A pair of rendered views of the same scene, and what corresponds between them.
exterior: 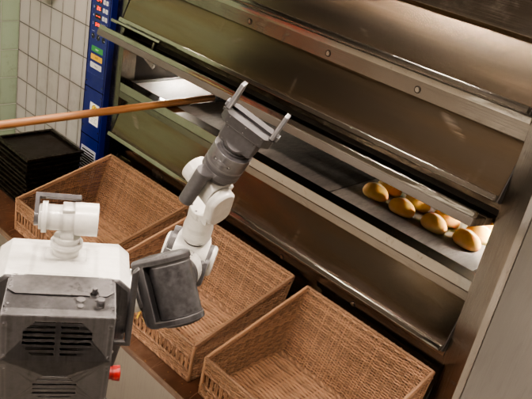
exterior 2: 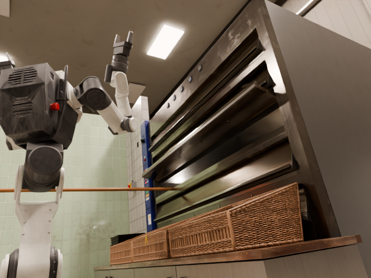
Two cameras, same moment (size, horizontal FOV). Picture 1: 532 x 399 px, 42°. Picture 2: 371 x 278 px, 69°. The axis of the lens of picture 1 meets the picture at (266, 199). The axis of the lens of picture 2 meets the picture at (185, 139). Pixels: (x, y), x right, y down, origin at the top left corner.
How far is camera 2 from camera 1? 1.71 m
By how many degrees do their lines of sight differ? 51
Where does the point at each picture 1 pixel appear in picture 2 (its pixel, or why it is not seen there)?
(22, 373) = (8, 97)
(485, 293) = (291, 122)
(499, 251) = (284, 100)
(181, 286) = (91, 81)
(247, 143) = (121, 47)
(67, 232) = not seen: hidden behind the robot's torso
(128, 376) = not seen: outside the picture
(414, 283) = (268, 156)
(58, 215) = not seen: hidden behind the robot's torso
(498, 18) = (237, 43)
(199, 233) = (122, 107)
